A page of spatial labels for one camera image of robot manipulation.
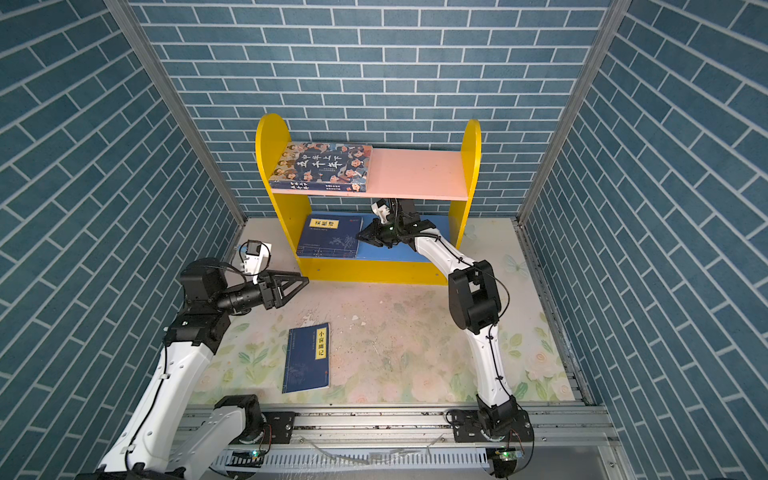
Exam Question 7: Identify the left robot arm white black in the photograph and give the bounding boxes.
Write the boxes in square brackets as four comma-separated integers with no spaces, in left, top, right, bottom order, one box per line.
[80,258,309,479]

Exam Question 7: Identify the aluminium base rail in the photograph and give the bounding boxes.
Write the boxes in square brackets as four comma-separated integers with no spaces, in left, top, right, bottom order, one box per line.
[104,403,637,480]

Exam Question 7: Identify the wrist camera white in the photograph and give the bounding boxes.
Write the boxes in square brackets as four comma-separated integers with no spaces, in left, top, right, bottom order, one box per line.
[238,240,272,283]
[371,199,392,224]

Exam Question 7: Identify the blue book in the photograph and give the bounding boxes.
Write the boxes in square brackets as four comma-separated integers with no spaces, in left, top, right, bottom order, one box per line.
[282,323,330,394]
[297,250,357,259]
[296,214,363,253]

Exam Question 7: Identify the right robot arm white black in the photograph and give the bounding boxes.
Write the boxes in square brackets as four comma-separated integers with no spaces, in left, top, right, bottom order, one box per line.
[357,198,535,444]

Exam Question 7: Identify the yellow shelf with coloured boards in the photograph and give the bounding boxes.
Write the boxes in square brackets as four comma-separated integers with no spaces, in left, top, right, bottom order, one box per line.
[254,114,482,285]

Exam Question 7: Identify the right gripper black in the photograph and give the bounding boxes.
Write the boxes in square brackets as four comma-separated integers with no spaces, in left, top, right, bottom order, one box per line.
[356,219,405,250]

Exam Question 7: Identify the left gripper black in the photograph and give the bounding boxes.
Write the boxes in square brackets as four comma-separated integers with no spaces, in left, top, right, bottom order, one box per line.
[212,269,307,319]

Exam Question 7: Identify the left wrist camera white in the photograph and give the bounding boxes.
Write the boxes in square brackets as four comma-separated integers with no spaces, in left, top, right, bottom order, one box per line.
[238,240,272,283]

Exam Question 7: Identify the colourful illustrated thick book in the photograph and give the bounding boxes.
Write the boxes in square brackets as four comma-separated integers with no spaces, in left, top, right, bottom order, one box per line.
[269,142,373,193]

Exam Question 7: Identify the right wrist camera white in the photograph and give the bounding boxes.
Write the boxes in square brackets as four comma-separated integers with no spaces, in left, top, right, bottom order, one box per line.
[371,199,392,224]

